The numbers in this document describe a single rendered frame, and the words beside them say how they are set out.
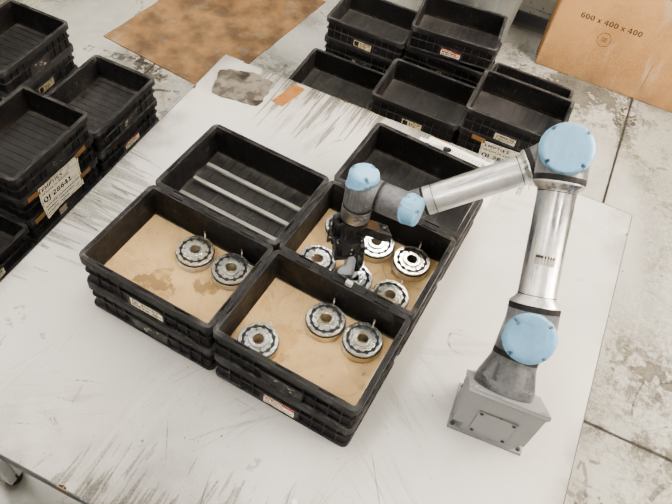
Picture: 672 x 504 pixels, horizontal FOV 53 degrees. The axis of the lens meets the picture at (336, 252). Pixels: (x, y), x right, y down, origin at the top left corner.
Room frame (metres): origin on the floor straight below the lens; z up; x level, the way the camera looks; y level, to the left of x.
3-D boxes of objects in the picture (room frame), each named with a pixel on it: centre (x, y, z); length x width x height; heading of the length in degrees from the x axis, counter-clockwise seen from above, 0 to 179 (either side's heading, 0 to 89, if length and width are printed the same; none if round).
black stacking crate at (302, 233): (1.14, -0.08, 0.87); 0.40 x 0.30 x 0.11; 70
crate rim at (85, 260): (1.00, 0.40, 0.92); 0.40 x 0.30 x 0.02; 70
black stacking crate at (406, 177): (1.42, -0.19, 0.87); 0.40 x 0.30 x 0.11; 70
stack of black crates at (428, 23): (2.79, -0.36, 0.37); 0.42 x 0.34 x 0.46; 74
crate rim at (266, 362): (0.86, 0.02, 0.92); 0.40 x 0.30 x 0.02; 70
